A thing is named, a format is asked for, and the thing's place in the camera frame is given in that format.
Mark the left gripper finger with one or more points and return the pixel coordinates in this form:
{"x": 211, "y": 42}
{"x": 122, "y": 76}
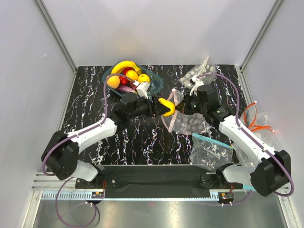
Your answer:
{"x": 156, "y": 104}
{"x": 156, "y": 114}

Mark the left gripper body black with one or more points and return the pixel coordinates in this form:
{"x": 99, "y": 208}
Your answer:
{"x": 144, "y": 108}

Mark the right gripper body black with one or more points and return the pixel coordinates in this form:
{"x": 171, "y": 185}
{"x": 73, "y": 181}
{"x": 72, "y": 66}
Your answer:
{"x": 193, "y": 106}

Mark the pink zip top bag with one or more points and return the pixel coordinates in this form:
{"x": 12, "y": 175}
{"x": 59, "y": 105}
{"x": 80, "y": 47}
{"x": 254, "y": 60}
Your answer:
{"x": 186, "y": 124}

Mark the orange peach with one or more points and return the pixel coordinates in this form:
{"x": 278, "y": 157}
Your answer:
{"x": 113, "y": 81}

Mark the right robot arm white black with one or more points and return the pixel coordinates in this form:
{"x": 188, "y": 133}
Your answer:
{"x": 271, "y": 168}

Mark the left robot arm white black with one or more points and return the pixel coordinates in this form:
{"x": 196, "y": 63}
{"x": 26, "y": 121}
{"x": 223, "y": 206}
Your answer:
{"x": 61, "y": 154}

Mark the clear bag with white pieces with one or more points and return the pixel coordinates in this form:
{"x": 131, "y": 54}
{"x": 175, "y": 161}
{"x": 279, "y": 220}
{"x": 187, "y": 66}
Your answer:
{"x": 189, "y": 80}

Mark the blue zip top bag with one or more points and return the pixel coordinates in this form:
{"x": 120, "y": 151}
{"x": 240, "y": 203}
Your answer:
{"x": 209, "y": 154}

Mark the orange zip top bag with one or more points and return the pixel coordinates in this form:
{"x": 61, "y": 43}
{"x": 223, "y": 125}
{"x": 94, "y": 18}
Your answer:
{"x": 258, "y": 124}

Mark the teal plastic fruit tray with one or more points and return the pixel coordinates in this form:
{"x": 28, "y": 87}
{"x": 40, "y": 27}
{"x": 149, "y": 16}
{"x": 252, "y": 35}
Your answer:
{"x": 156, "y": 82}

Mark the red pepper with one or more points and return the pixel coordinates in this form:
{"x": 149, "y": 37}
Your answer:
{"x": 124, "y": 80}

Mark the orange fruit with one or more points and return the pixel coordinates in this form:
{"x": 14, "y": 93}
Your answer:
{"x": 143, "y": 78}

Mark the yellow banana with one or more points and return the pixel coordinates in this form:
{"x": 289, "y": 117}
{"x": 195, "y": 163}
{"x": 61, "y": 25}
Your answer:
{"x": 119, "y": 67}

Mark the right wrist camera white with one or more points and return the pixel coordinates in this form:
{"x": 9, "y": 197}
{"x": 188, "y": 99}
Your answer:
{"x": 196, "y": 83}

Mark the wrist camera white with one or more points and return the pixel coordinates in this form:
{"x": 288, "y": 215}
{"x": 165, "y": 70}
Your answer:
{"x": 196, "y": 83}
{"x": 142, "y": 89}

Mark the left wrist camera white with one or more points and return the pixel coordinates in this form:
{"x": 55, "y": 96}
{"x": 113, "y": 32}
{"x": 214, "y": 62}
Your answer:
{"x": 142, "y": 89}

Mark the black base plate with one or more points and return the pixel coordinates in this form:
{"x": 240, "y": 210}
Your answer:
{"x": 170, "y": 180}

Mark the white cable duct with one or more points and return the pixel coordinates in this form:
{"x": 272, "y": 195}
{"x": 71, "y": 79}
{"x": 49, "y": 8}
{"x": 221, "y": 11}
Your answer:
{"x": 205, "y": 195}

